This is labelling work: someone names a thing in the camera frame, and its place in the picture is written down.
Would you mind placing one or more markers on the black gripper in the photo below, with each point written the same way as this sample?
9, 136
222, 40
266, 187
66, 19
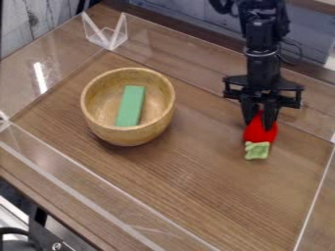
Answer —
262, 85

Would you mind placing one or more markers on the red plush strawberry toy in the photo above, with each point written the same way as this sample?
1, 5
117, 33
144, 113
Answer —
258, 138

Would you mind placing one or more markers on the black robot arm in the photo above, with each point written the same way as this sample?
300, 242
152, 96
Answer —
265, 23

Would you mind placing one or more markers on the green rectangular block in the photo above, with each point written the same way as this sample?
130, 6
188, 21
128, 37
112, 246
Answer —
132, 106

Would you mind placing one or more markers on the wooden bowl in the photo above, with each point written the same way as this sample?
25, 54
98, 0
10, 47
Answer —
101, 100

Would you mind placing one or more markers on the clear acrylic table guard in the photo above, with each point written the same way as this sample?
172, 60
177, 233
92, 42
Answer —
184, 193

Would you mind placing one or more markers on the clear acrylic corner bracket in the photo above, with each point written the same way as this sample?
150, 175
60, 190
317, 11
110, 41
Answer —
106, 37

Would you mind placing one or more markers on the black metal table bracket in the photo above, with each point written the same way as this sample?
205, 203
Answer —
54, 236

